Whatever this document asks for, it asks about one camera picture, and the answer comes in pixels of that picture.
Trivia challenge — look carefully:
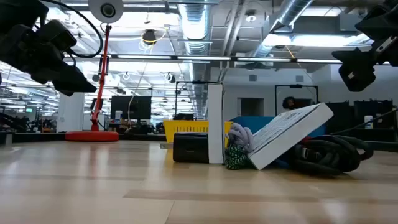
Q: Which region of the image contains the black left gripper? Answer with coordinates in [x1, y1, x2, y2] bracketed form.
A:
[0, 24, 98, 97]

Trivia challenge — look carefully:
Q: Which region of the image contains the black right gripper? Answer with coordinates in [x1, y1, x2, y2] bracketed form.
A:
[331, 0, 398, 93]

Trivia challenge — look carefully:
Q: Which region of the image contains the white box with label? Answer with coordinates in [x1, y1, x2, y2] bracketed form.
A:
[248, 102, 335, 171]

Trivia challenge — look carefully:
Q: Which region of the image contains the black box with orange side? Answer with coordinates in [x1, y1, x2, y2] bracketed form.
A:
[172, 131, 210, 164]

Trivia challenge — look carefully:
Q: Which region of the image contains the lavender braided cable bundle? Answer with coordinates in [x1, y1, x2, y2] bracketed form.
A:
[227, 122, 256, 154]

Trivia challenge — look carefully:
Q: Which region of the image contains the green black braided cable bundle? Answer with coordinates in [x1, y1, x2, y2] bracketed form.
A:
[224, 145, 251, 171]

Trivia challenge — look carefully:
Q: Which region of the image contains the blue bin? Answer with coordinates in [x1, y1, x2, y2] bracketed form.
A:
[229, 116, 327, 151]

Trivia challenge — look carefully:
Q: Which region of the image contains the white pillar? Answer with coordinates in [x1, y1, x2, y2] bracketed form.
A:
[57, 92, 85, 133]

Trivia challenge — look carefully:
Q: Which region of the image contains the red stand with round base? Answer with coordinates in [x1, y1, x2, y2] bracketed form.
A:
[65, 23, 120, 142]

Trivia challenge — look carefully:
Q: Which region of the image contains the black monitor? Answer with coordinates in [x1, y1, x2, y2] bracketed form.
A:
[110, 95, 152, 121]

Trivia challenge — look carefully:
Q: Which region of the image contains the black cabinet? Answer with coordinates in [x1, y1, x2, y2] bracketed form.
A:
[353, 99, 394, 130]
[324, 101, 353, 135]

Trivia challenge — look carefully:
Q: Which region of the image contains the black ceiling device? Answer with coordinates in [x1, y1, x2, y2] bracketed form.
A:
[142, 29, 157, 45]

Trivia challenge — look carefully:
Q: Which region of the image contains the person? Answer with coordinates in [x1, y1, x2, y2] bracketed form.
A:
[282, 96, 298, 111]

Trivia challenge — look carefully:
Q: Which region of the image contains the yellow slotted basket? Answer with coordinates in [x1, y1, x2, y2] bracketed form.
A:
[163, 119, 234, 149]

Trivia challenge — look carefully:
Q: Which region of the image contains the overhead light bar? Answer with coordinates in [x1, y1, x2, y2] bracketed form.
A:
[63, 54, 343, 65]

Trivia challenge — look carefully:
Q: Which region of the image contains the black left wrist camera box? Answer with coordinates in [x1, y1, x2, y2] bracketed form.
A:
[36, 20, 78, 54]

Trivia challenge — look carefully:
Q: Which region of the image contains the black left camera cable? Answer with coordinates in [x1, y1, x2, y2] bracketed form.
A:
[40, 0, 104, 59]

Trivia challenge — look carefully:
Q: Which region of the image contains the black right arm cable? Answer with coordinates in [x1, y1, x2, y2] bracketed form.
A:
[331, 107, 398, 136]

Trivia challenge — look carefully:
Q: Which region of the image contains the black metal frame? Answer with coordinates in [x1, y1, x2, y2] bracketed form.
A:
[274, 84, 320, 118]
[174, 80, 223, 121]

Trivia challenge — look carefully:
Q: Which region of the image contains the silver spiral ventilation duct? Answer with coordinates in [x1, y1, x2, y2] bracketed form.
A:
[178, 0, 213, 57]
[251, 0, 315, 58]

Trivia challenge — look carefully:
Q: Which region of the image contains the white overhead camera mount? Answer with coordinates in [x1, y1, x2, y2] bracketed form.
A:
[88, 0, 124, 24]

